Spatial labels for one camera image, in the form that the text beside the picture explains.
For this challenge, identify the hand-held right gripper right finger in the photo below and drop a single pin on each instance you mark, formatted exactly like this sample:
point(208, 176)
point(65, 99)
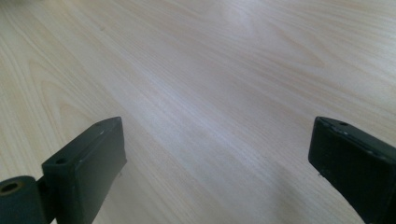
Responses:
point(355, 168)

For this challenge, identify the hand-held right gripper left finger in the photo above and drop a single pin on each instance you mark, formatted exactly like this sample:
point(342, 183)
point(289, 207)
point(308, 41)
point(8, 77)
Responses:
point(87, 168)

